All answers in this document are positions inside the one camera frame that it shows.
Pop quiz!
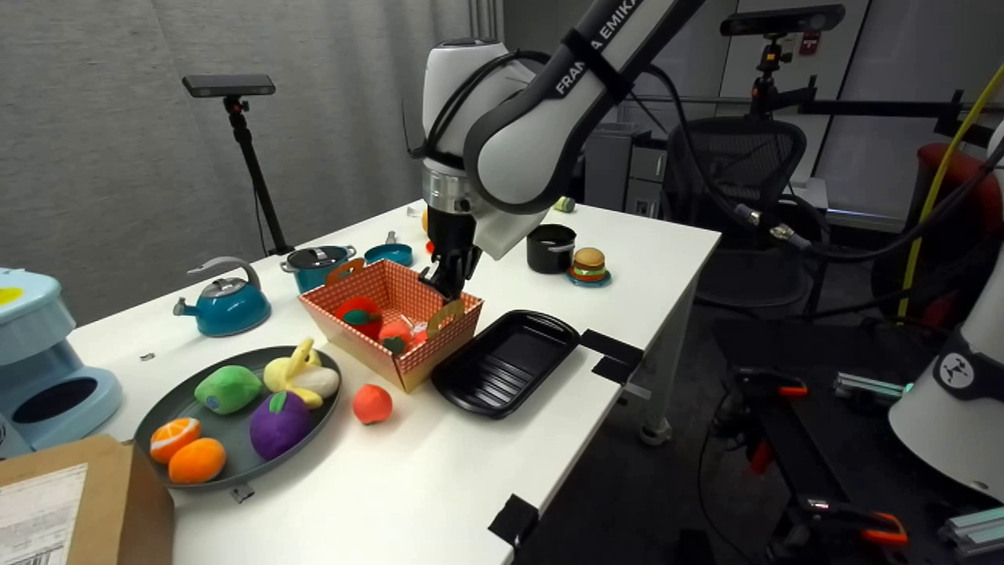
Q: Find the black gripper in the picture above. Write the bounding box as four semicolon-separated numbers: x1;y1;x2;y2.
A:
413;204;485;306

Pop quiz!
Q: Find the orange checkered cardboard box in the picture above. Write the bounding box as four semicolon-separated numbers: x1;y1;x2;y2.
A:
298;255;485;396

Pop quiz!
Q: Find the yellow banana plush toy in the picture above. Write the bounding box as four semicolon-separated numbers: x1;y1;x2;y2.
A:
260;337;346;412

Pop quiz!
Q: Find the green pear plush toy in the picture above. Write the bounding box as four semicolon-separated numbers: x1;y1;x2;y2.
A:
190;361;265;417

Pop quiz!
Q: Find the orange tomato plush toy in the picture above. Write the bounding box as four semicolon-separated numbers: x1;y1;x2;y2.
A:
373;314;421;357

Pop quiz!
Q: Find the red strawberry plush toy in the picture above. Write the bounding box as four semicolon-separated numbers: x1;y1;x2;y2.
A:
332;294;385;341

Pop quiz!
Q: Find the small red-orange plush fruit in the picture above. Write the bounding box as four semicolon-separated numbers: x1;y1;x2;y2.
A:
349;381;396;427

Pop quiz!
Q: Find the purple plum plush toy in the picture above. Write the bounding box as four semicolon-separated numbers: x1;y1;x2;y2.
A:
246;388;315;463

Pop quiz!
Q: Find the grey oval plate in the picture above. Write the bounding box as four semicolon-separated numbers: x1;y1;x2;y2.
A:
133;344;352;496

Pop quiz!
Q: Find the whole orange plush fruit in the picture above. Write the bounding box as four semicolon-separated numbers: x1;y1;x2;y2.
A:
166;437;230;487

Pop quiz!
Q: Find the half orange plush toy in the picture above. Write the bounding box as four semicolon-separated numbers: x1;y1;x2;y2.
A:
148;415;206;469

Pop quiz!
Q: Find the cardboard box with label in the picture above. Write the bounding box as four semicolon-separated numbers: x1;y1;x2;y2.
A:
0;433;178;565

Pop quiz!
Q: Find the teal toy pan lid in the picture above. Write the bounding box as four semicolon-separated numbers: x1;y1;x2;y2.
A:
361;229;417;271

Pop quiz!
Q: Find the black toy pot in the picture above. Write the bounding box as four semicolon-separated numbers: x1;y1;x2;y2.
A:
523;218;581;277

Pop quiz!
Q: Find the black ribbed tray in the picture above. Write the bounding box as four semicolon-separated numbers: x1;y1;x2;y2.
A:
427;306;582;421

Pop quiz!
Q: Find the toy burger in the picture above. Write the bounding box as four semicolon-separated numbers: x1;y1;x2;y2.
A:
566;245;615;288

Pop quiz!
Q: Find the grey cabinet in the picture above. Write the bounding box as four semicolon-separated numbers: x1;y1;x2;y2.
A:
582;123;632;213

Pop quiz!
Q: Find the teal toy kettle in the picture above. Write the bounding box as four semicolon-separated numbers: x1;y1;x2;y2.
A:
168;255;275;338

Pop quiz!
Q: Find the black tripod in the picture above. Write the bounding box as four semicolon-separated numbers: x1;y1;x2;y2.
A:
218;95;295;256

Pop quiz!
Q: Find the white table leg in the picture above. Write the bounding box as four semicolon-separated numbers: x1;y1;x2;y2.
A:
632;272;703;452

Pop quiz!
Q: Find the black office chair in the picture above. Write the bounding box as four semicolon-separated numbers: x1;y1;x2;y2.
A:
667;117;827;317

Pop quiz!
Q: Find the orange black bar clamp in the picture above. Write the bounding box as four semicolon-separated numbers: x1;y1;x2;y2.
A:
730;366;813;406
801;496;913;551

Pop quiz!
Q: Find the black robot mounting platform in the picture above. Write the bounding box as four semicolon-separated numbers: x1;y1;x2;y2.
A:
719;357;949;565

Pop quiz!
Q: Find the blue toy coffee machine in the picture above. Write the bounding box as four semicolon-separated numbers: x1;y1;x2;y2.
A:
0;264;124;460

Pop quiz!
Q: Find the teal metal bar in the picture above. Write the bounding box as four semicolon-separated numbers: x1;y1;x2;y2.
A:
935;506;1004;555
832;369;915;406

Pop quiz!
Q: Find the red chair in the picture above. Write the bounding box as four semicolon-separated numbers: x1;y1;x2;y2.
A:
871;138;1004;333

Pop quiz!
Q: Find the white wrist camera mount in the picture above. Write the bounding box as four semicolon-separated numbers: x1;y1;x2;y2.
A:
472;192;556;264

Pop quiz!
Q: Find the black table bracket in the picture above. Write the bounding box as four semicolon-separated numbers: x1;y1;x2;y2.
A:
578;327;646;386
485;492;541;548

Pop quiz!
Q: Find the black stereo camera bar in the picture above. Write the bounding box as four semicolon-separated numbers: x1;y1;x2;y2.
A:
719;0;848;41
178;71;278;101

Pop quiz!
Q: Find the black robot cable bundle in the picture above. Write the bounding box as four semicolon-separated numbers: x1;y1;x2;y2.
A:
636;60;1004;264

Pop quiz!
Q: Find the black camera boom mount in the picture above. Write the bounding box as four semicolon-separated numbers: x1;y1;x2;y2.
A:
743;30;969;123

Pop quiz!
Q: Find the yellow cable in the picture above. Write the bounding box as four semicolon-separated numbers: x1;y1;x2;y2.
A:
893;60;1004;323

